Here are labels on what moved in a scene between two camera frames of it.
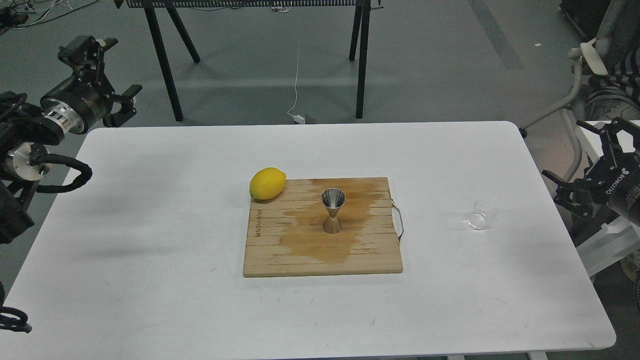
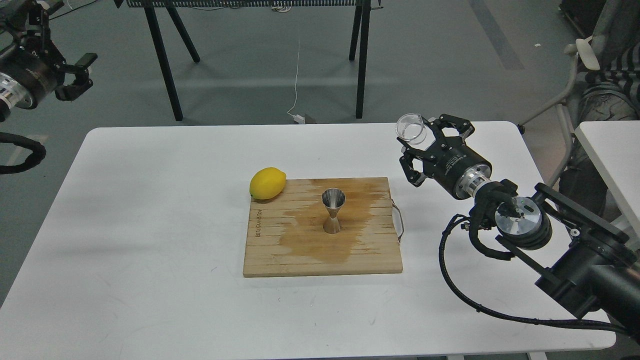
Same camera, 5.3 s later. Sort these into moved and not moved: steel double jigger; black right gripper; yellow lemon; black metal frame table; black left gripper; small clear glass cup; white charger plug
Moved: small clear glass cup; black left gripper; black right gripper
Not moved: yellow lemon; white charger plug; steel double jigger; black metal frame table
